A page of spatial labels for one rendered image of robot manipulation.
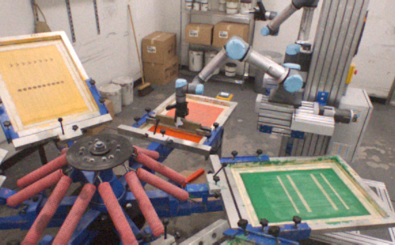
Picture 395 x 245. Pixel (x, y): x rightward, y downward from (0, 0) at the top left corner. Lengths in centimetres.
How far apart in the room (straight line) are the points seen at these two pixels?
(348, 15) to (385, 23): 334
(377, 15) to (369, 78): 98
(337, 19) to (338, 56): 24
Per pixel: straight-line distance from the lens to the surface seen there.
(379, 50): 567
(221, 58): 211
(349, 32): 229
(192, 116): 250
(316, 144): 261
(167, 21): 624
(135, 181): 141
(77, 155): 149
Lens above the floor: 213
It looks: 29 degrees down
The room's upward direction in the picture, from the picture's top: 2 degrees clockwise
